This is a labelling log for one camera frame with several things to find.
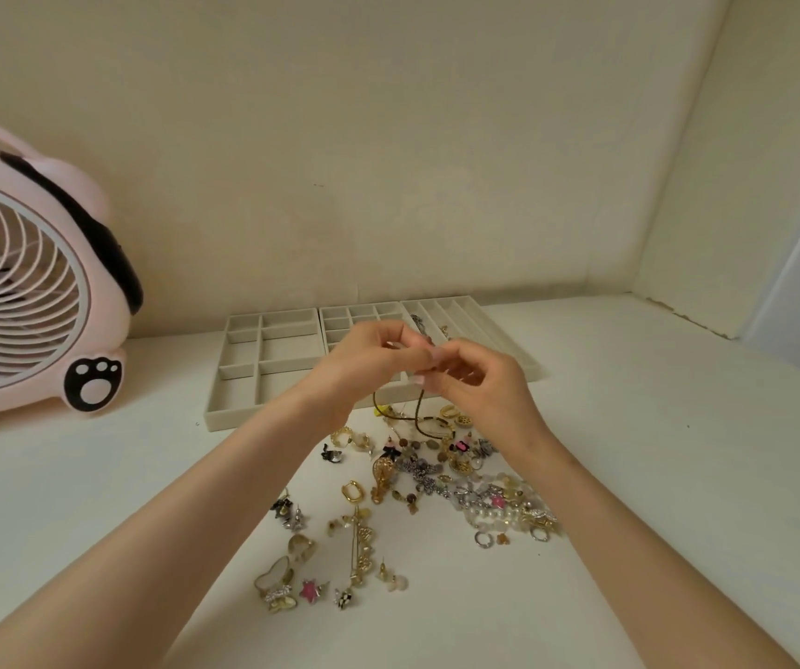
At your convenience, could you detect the pile of mixed jewelry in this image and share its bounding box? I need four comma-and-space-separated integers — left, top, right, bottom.
253, 403, 562, 615

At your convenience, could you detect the pink animal-shaped desk fan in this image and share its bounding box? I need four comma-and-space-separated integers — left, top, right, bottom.
0, 105, 145, 451

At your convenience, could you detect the grey bracelet tray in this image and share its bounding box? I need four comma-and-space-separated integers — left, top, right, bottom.
204, 308, 324, 434

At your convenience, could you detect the brown cord necklace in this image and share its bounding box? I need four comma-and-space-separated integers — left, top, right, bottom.
371, 386, 454, 439

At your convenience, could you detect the grey necklace tray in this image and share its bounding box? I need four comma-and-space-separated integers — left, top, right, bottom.
399, 295, 544, 384

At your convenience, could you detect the person's left forearm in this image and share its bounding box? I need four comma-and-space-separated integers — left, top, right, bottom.
0, 395, 335, 669

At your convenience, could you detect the person's left hand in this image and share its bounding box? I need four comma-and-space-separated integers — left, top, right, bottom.
287, 320, 436, 437

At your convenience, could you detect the grey earring grid tray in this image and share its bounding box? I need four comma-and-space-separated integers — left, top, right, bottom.
318, 302, 417, 406

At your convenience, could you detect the person's right hand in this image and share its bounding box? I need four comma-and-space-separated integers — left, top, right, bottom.
410, 337, 558, 475

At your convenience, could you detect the white table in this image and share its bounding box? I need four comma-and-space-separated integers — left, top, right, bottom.
0, 293, 800, 669

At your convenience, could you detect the person's right forearm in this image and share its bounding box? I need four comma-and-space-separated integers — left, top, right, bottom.
518, 431, 800, 669

